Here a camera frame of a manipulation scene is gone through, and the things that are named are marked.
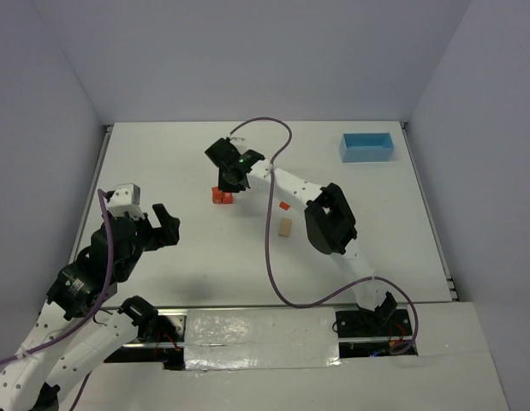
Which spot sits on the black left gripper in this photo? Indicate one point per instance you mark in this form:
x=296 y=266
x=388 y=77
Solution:
x=149 y=229

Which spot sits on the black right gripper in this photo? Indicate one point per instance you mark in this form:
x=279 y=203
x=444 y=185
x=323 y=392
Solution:
x=227 y=169

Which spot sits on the plain red cube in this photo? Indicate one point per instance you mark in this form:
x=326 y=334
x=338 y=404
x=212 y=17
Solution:
x=217 y=195

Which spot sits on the red wedge block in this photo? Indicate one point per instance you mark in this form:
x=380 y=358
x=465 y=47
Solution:
x=284 y=206

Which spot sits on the natural wood rectangular block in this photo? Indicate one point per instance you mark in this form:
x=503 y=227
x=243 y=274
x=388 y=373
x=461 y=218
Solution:
x=285 y=227

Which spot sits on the blue plastic bin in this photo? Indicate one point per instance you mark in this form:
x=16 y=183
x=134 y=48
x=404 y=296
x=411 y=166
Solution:
x=366 y=147

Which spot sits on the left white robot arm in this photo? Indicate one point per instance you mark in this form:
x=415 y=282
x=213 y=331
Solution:
x=45 y=369

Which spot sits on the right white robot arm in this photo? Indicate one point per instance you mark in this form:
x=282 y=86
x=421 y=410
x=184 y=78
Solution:
x=329 y=221

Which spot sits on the silver tape sheet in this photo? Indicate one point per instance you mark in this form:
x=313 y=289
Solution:
x=259 y=339

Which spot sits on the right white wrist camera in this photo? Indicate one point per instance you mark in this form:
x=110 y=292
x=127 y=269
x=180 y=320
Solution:
x=237 y=141

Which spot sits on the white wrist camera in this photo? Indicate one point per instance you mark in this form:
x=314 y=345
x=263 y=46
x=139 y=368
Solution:
x=237 y=141
x=125 y=202

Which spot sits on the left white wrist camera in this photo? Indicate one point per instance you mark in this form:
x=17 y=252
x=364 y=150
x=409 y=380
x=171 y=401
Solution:
x=125 y=202

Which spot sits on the left aluminium table rail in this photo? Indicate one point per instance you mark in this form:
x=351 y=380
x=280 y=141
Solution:
x=84 y=187

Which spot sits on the aluminium table rail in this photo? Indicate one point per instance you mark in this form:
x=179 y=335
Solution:
x=449 y=279
x=84 y=187

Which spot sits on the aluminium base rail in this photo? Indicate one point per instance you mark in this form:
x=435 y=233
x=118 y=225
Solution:
x=168 y=349

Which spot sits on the right aluminium table rail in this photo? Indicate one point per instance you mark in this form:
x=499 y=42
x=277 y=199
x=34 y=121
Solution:
x=449 y=279

